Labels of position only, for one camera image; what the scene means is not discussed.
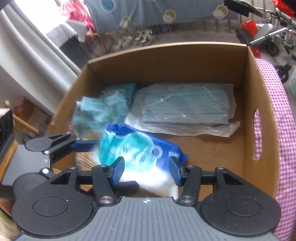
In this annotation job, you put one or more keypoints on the brown cardboard box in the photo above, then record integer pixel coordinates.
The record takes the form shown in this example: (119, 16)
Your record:
(252, 152)

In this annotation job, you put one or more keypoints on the white green sneakers pair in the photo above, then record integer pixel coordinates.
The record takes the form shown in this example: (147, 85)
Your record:
(144, 38)

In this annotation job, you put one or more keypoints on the pink hanging garment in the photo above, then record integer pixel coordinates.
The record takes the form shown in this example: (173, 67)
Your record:
(75, 11)

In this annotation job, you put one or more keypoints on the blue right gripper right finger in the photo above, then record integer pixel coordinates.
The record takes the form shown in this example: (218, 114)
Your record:
(187, 177)

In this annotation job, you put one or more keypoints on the pink checkered tablecloth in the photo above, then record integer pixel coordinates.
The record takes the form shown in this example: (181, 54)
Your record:
(285, 195)

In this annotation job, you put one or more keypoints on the blue wet wipes pack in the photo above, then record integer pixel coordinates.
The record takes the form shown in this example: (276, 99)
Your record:
(146, 158)

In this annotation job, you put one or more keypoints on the grey curtain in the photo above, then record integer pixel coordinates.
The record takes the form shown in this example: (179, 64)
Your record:
(31, 65)

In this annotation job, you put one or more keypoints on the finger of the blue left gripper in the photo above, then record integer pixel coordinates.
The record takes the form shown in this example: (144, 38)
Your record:
(81, 146)

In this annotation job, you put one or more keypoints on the blue patterned hanging blanket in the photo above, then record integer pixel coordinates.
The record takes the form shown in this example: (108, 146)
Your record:
(109, 16)

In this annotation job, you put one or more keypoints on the wheelchair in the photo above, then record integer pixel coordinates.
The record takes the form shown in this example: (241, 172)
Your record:
(277, 29)

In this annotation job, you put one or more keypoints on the polka dot cloth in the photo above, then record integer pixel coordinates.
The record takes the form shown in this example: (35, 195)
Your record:
(66, 31)

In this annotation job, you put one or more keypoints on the bagged blue face masks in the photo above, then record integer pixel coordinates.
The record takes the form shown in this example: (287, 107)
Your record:
(185, 109)

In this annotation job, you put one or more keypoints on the bagged beige cloth pack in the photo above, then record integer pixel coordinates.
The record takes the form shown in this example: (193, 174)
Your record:
(85, 161)

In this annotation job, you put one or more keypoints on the blue carton box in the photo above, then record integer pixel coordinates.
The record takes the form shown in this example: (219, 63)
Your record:
(128, 90)

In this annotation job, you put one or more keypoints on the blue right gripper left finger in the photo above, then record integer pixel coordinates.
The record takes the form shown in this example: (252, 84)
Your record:
(104, 178)

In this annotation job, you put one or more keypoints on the teal knitted cloth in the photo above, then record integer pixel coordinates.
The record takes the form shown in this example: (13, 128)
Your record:
(91, 115)

